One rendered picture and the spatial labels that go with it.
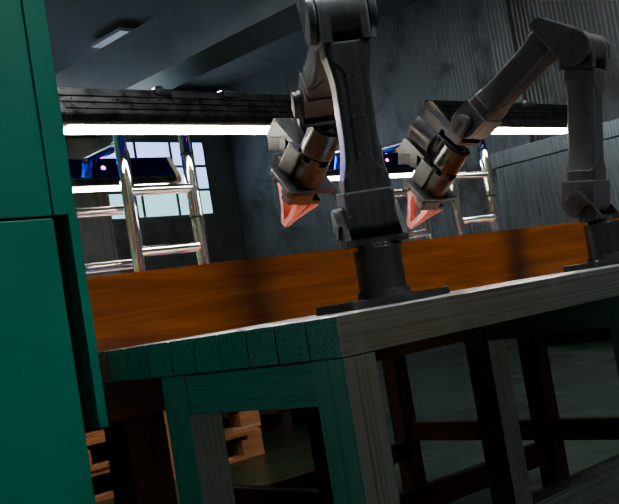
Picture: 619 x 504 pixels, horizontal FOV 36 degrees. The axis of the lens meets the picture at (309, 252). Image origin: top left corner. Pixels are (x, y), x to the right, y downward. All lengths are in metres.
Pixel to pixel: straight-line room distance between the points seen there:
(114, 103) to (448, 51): 10.03
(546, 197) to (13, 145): 7.55
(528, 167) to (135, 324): 7.51
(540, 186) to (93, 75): 4.42
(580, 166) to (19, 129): 0.97
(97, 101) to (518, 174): 7.22
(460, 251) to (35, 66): 0.83
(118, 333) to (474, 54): 10.27
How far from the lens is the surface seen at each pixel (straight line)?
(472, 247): 1.73
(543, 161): 8.54
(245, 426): 4.79
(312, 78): 1.43
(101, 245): 6.76
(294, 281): 1.42
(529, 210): 8.62
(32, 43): 1.22
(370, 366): 0.91
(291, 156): 1.55
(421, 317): 0.98
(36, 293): 1.15
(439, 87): 11.62
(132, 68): 9.12
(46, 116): 1.20
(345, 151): 1.24
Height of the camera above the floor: 0.68
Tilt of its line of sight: 3 degrees up
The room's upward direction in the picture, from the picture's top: 9 degrees counter-clockwise
